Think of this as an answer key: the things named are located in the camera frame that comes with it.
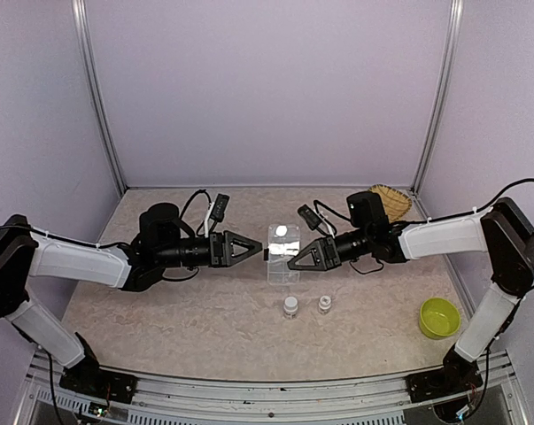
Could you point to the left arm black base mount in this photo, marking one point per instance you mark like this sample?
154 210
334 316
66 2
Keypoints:
88 378

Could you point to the white pill bottle left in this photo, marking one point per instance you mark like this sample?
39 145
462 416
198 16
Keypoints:
290 307

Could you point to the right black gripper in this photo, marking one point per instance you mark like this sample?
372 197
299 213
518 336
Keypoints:
324 248

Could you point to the white pill bottle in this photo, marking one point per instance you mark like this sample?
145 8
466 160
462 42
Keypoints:
324 304
290 307

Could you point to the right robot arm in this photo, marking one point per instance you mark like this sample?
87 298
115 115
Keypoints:
501 230

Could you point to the aluminium frame post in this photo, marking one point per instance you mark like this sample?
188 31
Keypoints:
442 90
88 58

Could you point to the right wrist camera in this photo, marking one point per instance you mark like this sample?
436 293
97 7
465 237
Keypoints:
316 221

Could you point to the small white pill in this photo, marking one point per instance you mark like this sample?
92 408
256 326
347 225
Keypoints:
281 230

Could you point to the right aluminium frame post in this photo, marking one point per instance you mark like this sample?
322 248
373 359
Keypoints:
442 90

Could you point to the lime green bowl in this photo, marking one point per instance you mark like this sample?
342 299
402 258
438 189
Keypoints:
439 318

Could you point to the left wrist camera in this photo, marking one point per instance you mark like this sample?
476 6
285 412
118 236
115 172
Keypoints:
215 213

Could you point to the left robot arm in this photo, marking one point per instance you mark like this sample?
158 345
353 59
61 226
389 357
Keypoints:
164 241

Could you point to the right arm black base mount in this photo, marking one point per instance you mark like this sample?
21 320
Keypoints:
456 375

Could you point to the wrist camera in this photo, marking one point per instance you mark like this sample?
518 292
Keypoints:
316 221
215 213

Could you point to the front aluminium rail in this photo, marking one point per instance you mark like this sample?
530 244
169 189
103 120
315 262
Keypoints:
166 399

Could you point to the clear plastic pill organizer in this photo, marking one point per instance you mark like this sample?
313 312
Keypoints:
280 249

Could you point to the woven bamboo tray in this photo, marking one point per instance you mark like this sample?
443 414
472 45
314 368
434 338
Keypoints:
396 204

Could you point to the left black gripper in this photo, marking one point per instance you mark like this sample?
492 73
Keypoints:
221 252

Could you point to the white pill bottle right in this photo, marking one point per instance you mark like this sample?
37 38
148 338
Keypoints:
324 304

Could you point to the left aluminium frame post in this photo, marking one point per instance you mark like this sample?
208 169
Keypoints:
88 58

